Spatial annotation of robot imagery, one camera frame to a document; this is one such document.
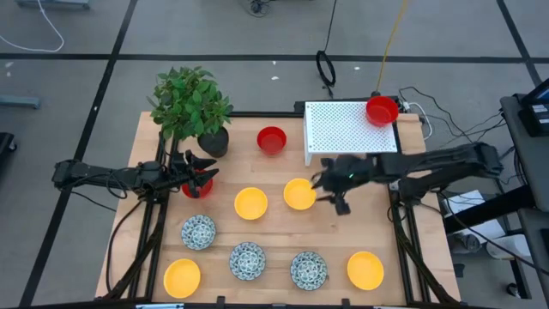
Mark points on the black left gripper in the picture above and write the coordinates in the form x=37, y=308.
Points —
x=171, y=177

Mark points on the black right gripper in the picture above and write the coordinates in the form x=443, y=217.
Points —
x=349, y=171

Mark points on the red plastic mini bowl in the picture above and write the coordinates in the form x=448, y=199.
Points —
x=271, y=141
x=381, y=111
x=206, y=192

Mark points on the yellow plastic mini bowl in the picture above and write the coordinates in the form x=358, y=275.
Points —
x=251, y=204
x=182, y=279
x=299, y=195
x=365, y=270

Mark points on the teal patterned ceramic bowl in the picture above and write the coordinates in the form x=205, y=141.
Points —
x=198, y=232
x=247, y=261
x=309, y=270

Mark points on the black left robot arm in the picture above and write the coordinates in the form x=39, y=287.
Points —
x=86, y=173

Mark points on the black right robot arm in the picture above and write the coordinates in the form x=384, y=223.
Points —
x=450, y=161

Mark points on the black plant pot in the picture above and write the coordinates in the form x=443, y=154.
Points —
x=214, y=143

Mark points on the white perforated metal shelf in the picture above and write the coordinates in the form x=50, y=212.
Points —
x=343, y=129

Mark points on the green leafy plant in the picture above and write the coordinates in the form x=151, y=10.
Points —
x=188, y=103

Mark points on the grey desk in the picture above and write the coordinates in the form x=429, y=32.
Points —
x=532, y=171

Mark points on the black monitor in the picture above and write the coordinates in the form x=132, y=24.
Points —
x=536, y=107

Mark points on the silver mounting bracket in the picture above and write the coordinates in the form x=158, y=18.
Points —
x=393, y=185

